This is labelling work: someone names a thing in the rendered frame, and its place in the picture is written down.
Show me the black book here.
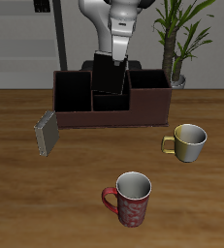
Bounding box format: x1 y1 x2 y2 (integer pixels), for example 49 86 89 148
90 50 129 96

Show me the yellow and white mug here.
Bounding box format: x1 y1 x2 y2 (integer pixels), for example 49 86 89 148
160 123 208 164

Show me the green pot plant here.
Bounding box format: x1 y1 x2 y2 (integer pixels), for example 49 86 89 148
152 0 217 90

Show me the grey shelf unit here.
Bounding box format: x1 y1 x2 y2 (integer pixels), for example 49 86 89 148
0 0 69 90

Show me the red patterned mug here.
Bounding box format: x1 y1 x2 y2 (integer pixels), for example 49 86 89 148
101 170 153 229

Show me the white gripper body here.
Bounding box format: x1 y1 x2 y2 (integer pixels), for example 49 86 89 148
111 34 131 63

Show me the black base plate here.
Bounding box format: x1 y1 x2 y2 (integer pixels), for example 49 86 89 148
80 59 144 72

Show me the grey book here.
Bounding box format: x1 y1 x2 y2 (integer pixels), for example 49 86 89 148
33 109 61 158

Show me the dark brown desk caddy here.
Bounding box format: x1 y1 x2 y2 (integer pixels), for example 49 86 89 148
52 68 174 130

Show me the black box on shelf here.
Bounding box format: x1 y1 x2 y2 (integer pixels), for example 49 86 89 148
33 0 51 14

